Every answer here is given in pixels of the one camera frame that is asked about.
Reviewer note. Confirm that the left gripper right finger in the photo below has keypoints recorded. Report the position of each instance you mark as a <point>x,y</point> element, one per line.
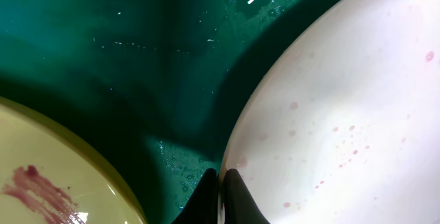
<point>240,207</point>

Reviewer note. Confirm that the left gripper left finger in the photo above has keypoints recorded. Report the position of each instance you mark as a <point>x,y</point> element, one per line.
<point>202,206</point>

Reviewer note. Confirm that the pink plate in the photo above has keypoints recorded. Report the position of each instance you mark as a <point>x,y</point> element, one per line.
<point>344,128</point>

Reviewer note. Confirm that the yellow plate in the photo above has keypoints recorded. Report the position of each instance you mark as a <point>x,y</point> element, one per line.
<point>51,175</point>

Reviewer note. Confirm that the teal plastic tray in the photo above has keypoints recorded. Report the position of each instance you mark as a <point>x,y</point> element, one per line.
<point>155,86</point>

